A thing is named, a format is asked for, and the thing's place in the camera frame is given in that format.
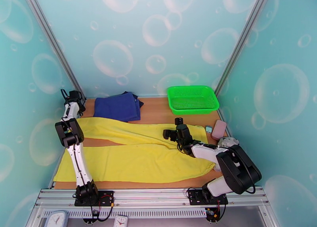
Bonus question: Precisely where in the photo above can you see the yellow trousers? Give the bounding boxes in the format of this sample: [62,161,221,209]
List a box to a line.
[53,117,216,184]

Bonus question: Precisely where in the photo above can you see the folded royal blue trousers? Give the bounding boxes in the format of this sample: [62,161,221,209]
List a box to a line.
[94,92,142,122]

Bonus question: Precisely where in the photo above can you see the folded dark navy trousers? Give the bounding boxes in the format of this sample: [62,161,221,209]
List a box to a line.
[124,93,145,123]

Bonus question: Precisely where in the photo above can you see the green plastic mesh basket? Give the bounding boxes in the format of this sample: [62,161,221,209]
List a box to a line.
[167,85,220,116]

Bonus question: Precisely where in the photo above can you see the pink oblong case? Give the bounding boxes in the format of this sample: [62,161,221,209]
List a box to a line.
[211,119,227,138]

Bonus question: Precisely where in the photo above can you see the grey white plush toy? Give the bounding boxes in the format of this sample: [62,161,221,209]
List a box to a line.
[217,136,240,149]

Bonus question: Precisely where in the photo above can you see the small white square clock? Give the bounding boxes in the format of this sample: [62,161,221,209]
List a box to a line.
[113,215,129,227]

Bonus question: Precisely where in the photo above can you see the round light blue clock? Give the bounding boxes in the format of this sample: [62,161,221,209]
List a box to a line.
[46,210,69,227]

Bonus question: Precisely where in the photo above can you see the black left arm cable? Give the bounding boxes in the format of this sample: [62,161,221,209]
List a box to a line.
[60,88,73,120]

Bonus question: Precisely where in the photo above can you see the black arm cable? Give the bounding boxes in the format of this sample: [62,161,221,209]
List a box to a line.
[60,88,73,120]
[215,147,256,194]

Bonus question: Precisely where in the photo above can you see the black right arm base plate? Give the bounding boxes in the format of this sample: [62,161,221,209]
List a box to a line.
[187,189,229,206]

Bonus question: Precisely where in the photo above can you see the aluminium front frame rail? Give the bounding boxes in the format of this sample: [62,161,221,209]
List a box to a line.
[35,187,269,211]

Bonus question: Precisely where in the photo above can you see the aluminium corner post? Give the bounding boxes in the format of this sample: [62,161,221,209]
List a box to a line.
[213,0,275,96]
[19,0,87,103]

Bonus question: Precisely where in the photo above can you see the white slotted cable duct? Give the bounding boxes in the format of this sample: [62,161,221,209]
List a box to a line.
[40,208,208,219]

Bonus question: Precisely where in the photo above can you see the red black power wires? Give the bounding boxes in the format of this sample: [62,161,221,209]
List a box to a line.
[205,200,225,222]
[83,195,115,224]

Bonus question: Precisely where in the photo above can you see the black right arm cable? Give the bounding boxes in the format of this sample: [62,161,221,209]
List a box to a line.
[215,147,256,194]

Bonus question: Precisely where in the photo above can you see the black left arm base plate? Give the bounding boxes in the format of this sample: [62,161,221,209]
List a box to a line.
[74,190,115,207]

